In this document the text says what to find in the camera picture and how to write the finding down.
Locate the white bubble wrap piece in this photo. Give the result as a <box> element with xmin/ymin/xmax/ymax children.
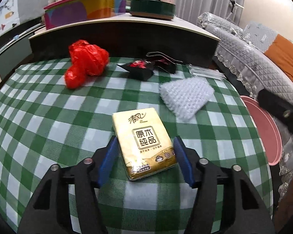
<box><xmin>159</xmin><ymin>77</ymin><xmax>214</xmax><ymax>121</ymax></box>

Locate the television with grey cover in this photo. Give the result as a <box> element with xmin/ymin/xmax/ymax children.
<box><xmin>0</xmin><ymin>0</ymin><xmax>50</xmax><ymax>36</ymax></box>

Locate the pink trash bin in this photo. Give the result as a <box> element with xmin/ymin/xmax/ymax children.
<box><xmin>241</xmin><ymin>96</ymin><xmax>282</xmax><ymax>166</ymax></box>

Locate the dark green round tin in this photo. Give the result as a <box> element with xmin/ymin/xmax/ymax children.
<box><xmin>130</xmin><ymin>0</ymin><xmax>176</xmax><ymax>20</ymax></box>

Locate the person's right hand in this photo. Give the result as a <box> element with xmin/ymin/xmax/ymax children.
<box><xmin>274</xmin><ymin>176</ymin><xmax>293</xmax><ymax>233</ymax></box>

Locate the green white checkered cloth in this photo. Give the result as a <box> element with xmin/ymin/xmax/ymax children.
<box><xmin>0</xmin><ymin>58</ymin><xmax>273</xmax><ymax>233</ymax></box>

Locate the grey quilted sofa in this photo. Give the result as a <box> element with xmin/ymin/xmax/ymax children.
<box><xmin>198</xmin><ymin>12</ymin><xmax>293</xmax><ymax>197</ymax></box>

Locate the red plastic bag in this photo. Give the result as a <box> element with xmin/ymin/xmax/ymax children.
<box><xmin>64</xmin><ymin>40</ymin><xmax>109</xmax><ymax>89</ymax></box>

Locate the clear plastic wrapper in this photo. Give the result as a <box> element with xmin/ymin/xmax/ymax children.
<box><xmin>187</xmin><ymin>65</ymin><xmax>226</xmax><ymax>80</ymax></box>

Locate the gold tissue pack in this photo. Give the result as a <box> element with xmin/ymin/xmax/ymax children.
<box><xmin>112</xmin><ymin>107</ymin><xmax>177</xmax><ymax>181</ymax></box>

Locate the black red snack wrapper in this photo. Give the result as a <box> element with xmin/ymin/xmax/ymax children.
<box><xmin>117</xmin><ymin>60</ymin><xmax>154</xmax><ymax>81</ymax></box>

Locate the colourful rectangular box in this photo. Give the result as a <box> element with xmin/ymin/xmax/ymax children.
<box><xmin>44</xmin><ymin>0</ymin><xmax>126</xmax><ymax>30</ymax></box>

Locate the white top coffee table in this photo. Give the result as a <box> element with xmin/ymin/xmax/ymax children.
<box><xmin>29</xmin><ymin>13</ymin><xmax>221</xmax><ymax>68</ymax></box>

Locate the orange cushion near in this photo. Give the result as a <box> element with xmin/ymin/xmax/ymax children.
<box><xmin>264</xmin><ymin>34</ymin><xmax>293</xmax><ymax>82</ymax></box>

